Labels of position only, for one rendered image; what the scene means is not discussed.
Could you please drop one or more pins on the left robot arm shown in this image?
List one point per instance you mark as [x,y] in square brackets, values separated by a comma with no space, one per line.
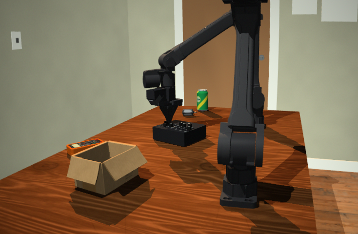
[236,149]

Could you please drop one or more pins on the orange digital multimeter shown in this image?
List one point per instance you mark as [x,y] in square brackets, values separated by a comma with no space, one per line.
[80,146]

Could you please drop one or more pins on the open brown cardboard box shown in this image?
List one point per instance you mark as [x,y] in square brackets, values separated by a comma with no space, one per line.
[97,177]

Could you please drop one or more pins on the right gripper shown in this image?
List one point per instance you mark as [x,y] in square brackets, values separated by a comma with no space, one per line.
[168,108]

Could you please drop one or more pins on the dark grey fader panel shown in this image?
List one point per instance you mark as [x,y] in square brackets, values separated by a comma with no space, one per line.
[179,132]

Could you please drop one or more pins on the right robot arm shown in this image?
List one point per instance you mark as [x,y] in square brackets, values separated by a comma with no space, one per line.
[165,77]

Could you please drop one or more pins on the green drink can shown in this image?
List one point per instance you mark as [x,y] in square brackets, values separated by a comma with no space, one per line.
[202,100]

